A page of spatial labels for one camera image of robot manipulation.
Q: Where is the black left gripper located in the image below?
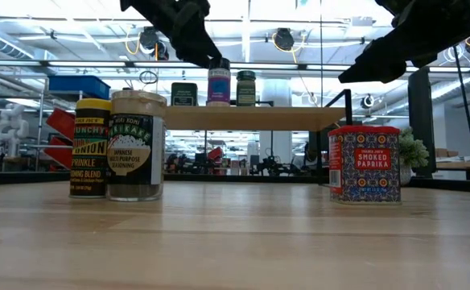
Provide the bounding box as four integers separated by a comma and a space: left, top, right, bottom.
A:
120, 0, 223, 68

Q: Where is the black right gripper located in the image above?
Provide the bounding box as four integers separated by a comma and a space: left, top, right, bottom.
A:
338, 0, 470, 85

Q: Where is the garlic powder jar purple label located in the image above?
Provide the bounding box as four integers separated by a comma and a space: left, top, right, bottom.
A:
207, 57, 232, 108

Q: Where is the oregano jar green lid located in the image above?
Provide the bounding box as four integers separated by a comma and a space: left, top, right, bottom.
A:
235, 69, 258, 108

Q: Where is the smoked paprika tin red lid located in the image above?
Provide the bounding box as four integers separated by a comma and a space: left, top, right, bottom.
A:
328, 125, 402, 206

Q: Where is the furikake seasoning jar tan lid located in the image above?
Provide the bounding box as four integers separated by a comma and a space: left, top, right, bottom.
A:
106, 89, 168, 202

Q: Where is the chili onion jar yellow lid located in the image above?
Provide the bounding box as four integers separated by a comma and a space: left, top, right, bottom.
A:
68, 97, 113, 200

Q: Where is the dark green spice tin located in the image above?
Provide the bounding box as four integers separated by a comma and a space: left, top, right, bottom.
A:
171, 81, 199, 108

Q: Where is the small green potted plant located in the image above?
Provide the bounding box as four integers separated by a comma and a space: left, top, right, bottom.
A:
398, 126, 431, 187

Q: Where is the blue storage bin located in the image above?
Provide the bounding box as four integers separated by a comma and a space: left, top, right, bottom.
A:
47, 74, 112, 101

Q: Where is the red storage bin rack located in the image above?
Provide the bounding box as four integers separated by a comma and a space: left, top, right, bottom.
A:
43, 107, 77, 171

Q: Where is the white robot figure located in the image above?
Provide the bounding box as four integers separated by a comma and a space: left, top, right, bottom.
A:
0, 103, 31, 159

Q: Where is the wooden shelf with black frame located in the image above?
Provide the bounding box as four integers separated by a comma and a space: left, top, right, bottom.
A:
163, 89, 354, 185

